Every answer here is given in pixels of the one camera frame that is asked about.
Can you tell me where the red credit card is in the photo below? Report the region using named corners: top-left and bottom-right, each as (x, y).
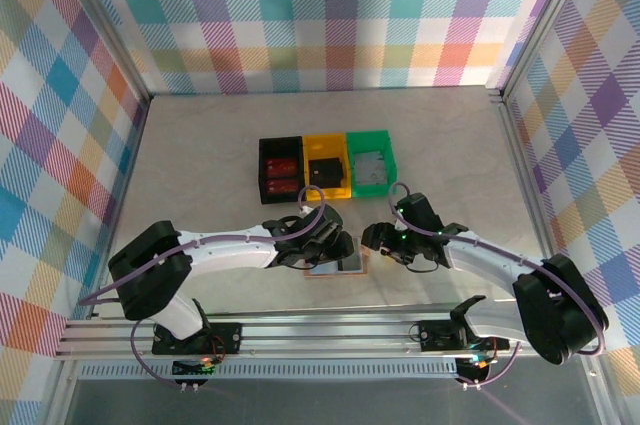
top-left (264, 177), bottom-right (301, 198)
top-left (264, 157), bottom-right (301, 179)

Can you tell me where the black credit card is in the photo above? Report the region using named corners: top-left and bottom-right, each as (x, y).
top-left (308, 157), bottom-right (347, 187)

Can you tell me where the grey patterned credit card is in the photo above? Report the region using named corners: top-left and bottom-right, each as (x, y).
top-left (353, 148), bottom-right (390, 187)

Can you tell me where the yellow plastic bin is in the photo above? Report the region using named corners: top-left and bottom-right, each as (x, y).
top-left (302, 132), bottom-right (354, 202)

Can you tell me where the black plastic bin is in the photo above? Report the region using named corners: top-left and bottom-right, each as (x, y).
top-left (258, 134), bottom-right (307, 205)

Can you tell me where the green plastic bin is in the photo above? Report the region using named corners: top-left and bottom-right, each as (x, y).
top-left (346, 129), bottom-right (400, 200)

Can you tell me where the right controller board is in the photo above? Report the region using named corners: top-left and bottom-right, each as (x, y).
top-left (455, 353), bottom-right (496, 381)

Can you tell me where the controller board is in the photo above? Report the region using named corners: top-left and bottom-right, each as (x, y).
top-left (455, 353), bottom-right (496, 381)
top-left (171, 355), bottom-right (222, 380)

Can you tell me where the left controller board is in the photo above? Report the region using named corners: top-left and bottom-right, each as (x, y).
top-left (171, 355), bottom-right (222, 380)

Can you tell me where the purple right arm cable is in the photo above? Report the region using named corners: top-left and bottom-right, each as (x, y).
top-left (388, 182), bottom-right (609, 356)

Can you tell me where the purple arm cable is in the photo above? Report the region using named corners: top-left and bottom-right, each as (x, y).
top-left (77, 187), bottom-right (329, 307)
top-left (388, 182), bottom-right (609, 356)

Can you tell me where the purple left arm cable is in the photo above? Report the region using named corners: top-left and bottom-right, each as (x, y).
top-left (77, 187), bottom-right (329, 307)

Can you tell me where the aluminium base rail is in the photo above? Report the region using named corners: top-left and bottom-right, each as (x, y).
top-left (53, 312), bottom-right (609, 362)

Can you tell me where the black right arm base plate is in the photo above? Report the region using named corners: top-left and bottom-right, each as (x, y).
top-left (417, 317), bottom-right (511, 352)

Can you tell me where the aluminium side rail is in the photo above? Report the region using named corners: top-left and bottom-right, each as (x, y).
top-left (42, 94), bottom-right (151, 425)
top-left (492, 87), bottom-right (621, 425)

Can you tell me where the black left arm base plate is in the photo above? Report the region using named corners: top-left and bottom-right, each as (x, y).
top-left (151, 322), bottom-right (245, 357)

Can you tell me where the slotted grey cable tray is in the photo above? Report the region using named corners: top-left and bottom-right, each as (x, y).
top-left (78, 360), bottom-right (460, 381)

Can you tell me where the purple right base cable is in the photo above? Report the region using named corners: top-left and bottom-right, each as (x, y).
top-left (482, 344), bottom-right (519, 387)

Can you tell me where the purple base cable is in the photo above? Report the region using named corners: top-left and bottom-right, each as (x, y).
top-left (482, 344), bottom-right (519, 387)
top-left (130, 324), bottom-right (184, 389)

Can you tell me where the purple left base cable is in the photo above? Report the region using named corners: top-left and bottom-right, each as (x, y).
top-left (130, 324), bottom-right (184, 389)

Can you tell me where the aluminium corner post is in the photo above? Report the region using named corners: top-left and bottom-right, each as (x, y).
top-left (492, 0), bottom-right (600, 102)
top-left (58, 0), bottom-right (152, 104)

